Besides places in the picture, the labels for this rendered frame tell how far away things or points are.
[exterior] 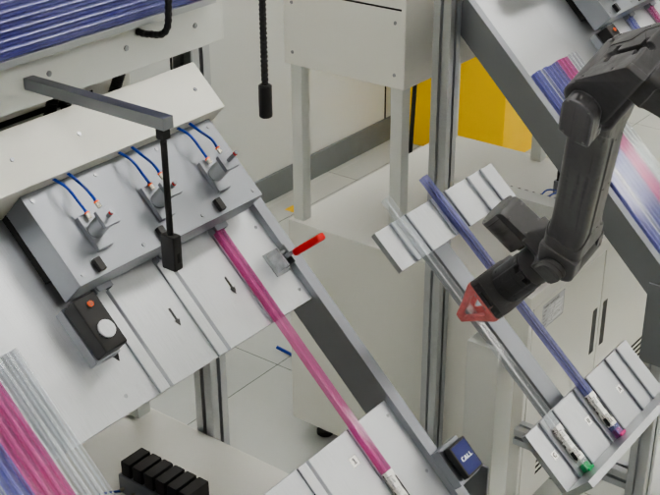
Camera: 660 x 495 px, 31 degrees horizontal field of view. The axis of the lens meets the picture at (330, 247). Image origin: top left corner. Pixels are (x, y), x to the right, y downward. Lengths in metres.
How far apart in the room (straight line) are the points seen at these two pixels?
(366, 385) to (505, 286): 0.24
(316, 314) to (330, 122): 2.91
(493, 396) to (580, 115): 0.78
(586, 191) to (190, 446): 0.89
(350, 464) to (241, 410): 1.59
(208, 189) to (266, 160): 2.71
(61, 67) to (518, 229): 0.64
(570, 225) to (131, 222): 0.56
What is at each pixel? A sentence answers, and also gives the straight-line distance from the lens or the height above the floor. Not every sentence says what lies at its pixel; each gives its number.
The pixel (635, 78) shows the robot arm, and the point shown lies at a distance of 1.22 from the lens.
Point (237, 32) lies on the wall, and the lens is 4.08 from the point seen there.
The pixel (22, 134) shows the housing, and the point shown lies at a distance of 1.52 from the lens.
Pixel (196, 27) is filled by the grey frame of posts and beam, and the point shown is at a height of 1.34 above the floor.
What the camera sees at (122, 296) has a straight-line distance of 1.56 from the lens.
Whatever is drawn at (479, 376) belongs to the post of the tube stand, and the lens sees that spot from 1.96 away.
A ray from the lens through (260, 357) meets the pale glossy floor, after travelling 3.44.
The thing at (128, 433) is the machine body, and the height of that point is 0.62.
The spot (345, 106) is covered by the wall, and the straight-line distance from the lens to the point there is 4.66.
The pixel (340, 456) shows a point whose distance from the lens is 1.64.
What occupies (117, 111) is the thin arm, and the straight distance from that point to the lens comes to 1.39.
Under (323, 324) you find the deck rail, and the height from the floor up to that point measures 0.94.
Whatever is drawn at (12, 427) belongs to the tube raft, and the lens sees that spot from 1.42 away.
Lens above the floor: 1.81
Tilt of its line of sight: 27 degrees down
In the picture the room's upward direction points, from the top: straight up
